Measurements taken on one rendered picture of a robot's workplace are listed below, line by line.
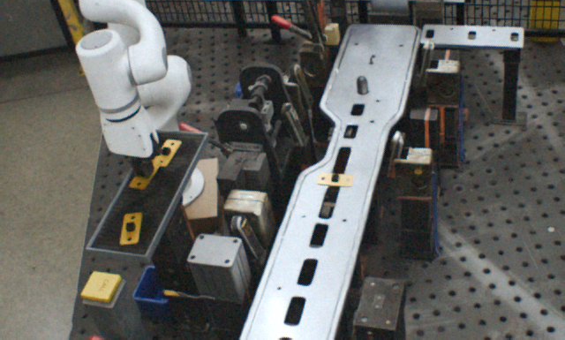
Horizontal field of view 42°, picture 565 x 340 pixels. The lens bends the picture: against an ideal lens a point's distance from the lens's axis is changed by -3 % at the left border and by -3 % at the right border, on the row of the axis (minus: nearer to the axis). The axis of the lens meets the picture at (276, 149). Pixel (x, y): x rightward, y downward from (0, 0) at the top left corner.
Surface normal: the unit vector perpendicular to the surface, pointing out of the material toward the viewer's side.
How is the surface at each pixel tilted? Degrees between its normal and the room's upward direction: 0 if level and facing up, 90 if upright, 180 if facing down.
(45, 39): 87
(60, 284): 0
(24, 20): 88
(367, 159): 0
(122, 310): 90
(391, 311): 0
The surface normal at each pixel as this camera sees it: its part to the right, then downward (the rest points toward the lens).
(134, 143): -0.34, 0.66
